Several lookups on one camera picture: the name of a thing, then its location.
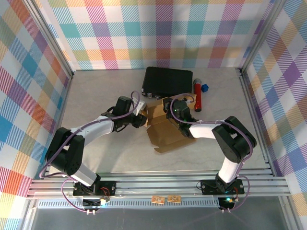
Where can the brown cardboard paper box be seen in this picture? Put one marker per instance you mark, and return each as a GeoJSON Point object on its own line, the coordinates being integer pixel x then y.
{"type": "Point", "coordinates": [165, 136]}

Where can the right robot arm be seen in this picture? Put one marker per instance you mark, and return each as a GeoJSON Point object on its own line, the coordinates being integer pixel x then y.
{"type": "Point", "coordinates": [235, 141]}

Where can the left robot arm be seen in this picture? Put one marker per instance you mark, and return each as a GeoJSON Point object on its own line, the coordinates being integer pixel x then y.
{"type": "Point", "coordinates": [69, 155]}

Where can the red glitter microphone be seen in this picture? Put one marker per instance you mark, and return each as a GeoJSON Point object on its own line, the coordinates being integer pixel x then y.
{"type": "Point", "coordinates": [197, 95]}

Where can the small blue cube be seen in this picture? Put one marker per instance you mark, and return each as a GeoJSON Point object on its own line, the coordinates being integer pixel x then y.
{"type": "Point", "coordinates": [205, 88]}

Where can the black briefcase with metal latches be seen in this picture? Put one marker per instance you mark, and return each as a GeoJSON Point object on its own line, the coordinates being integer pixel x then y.
{"type": "Point", "coordinates": [165, 79]}

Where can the small orange circuit board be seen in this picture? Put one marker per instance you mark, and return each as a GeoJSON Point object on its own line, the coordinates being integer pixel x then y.
{"type": "Point", "coordinates": [157, 199]}
{"type": "Point", "coordinates": [173, 198]}

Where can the black electronics module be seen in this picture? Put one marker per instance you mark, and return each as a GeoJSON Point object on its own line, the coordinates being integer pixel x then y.
{"type": "Point", "coordinates": [92, 203]}
{"type": "Point", "coordinates": [226, 203]}

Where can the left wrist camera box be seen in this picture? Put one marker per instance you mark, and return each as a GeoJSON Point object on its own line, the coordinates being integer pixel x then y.
{"type": "Point", "coordinates": [140, 105]}

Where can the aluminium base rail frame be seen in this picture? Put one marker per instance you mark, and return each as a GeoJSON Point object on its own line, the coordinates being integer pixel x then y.
{"type": "Point", "coordinates": [156, 184]}

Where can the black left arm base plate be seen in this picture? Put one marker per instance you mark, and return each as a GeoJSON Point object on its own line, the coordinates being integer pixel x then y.
{"type": "Point", "coordinates": [108, 188]}

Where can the aluminium side rail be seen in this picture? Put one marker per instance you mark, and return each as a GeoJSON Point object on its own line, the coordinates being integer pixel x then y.
{"type": "Point", "coordinates": [254, 115]}

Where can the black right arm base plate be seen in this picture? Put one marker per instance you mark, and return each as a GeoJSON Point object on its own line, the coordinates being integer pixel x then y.
{"type": "Point", "coordinates": [208, 187]}

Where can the aluminium corner post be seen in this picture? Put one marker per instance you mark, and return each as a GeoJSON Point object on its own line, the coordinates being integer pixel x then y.
{"type": "Point", "coordinates": [54, 45]}
{"type": "Point", "coordinates": [260, 36]}

